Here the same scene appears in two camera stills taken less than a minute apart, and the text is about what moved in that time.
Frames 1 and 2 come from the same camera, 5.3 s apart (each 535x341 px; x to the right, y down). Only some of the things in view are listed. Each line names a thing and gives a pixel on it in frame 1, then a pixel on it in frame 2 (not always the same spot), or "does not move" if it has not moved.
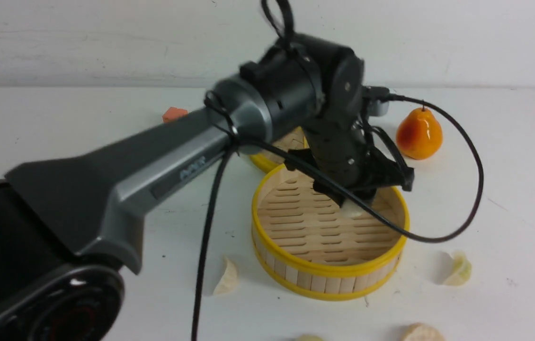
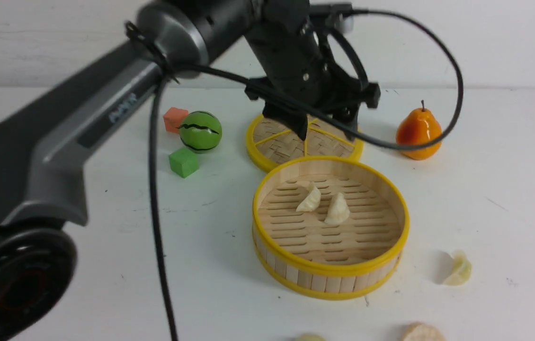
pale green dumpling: (309, 337) does not move
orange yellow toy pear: (419, 135) does not move
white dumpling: (351, 208) to (338, 210)
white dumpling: (228, 282) to (312, 200)
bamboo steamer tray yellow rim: (303, 245) does not move
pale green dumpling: (462, 268) does not move
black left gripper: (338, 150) to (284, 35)
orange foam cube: (173, 113) does not move
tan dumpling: (422, 332) does not move
